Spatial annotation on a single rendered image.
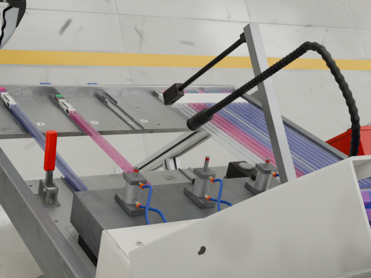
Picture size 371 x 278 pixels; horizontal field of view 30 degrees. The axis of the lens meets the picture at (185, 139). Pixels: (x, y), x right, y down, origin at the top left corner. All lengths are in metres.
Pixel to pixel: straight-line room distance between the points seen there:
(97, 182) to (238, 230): 0.62
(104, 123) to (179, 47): 1.28
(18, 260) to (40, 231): 0.51
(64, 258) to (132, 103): 0.67
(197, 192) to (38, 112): 0.50
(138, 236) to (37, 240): 0.20
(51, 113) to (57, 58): 1.00
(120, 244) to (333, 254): 0.40
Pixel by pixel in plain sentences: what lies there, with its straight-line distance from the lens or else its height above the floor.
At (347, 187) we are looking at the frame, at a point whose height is 1.70.
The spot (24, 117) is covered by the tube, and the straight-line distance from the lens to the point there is 1.31.
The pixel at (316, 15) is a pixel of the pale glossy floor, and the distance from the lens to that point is 3.13.
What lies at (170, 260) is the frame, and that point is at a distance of 0.62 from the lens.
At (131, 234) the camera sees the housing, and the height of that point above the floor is 1.28.
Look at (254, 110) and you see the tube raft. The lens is 1.59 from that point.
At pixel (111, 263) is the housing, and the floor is 1.27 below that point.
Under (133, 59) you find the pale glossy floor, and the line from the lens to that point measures 2.50.
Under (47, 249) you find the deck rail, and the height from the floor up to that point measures 1.13.
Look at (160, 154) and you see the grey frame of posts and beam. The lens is 2.08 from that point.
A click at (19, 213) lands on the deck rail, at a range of 1.05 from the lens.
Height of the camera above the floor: 2.01
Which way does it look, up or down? 54 degrees down
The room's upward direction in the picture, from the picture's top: 57 degrees clockwise
